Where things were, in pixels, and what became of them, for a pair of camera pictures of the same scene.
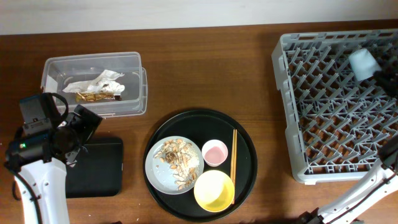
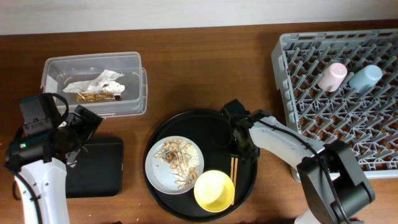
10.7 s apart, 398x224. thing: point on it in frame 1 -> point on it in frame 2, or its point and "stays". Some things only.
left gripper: [88, 127] stays
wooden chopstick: [232, 155] stays
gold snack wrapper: [81, 96] stays
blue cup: [364, 65] -> [365, 79]
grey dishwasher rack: [335, 125] stays
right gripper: [391, 86] -> [254, 150]
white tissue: [106, 81] stays
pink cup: [214, 152] -> [333, 77]
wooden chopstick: [235, 166] stays
